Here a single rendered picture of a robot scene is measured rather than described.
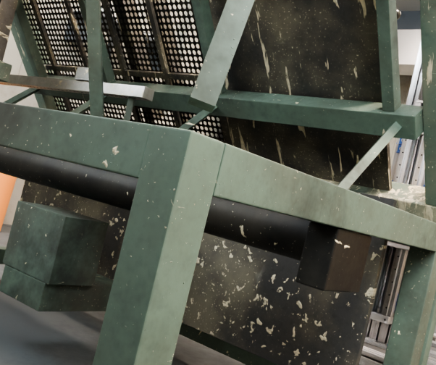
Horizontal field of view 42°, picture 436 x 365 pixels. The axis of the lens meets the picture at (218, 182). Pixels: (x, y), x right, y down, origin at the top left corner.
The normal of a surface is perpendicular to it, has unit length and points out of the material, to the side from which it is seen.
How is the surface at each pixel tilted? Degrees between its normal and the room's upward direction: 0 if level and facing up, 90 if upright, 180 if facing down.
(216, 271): 90
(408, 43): 90
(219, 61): 83
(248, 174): 90
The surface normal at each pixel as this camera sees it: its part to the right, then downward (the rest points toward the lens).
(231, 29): 0.15, -0.12
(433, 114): -0.61, 0.47
